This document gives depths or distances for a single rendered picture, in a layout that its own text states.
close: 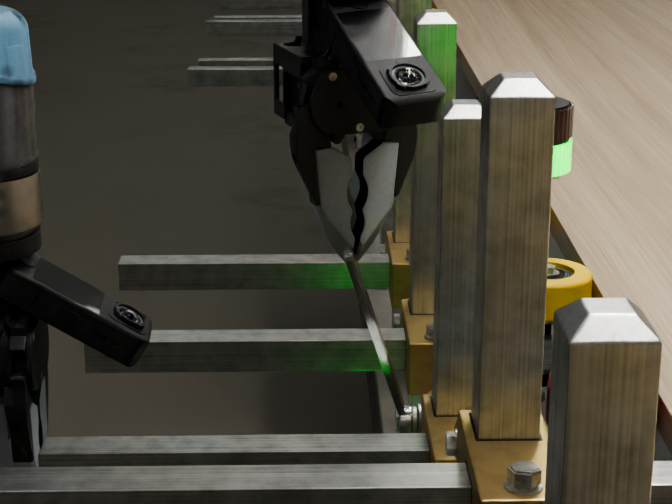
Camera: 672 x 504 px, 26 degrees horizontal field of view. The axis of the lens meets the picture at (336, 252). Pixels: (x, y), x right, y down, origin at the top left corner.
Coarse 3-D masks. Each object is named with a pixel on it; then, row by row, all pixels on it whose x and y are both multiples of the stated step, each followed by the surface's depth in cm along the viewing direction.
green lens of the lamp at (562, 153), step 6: (570, 138) 104; (564, 144) 103; (570, 144) 104; (558, 150) 102; (564, 150) 103; (570, 150) 104; (558, 156) 103; (564, 156) 103; (570, 156) 104; (558, 162) 103; (564, 162) 103; (570, 162) 104; (552, 168) 103; (558, 168) 103; (564, 168) 103; (570, 168) 105; (552, 174) 103; (558, 174) 103
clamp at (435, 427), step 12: (432, 408) 111; (432, 420) 109; (444, 420) 109; (456, 420) 109; (432, 432) 107; (444, 432) 107; (432, 444) 105; (444, 444) 105; (432, 456) 104; (444, 456) 103
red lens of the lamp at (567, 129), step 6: (570, 102) 104; (570, 108) 102; (558, 114) 102; (564, 114) 102; (570, 114) 103; (558, 120) 102; (564, 120) 102; (570, 120) 103; (558, 126) 102; (564, 126) 102; (570, 126) 103; (558, 132) 102; (564, 132) 102; (570, 132) 103; (558, 138) 102; (564, 138) 103
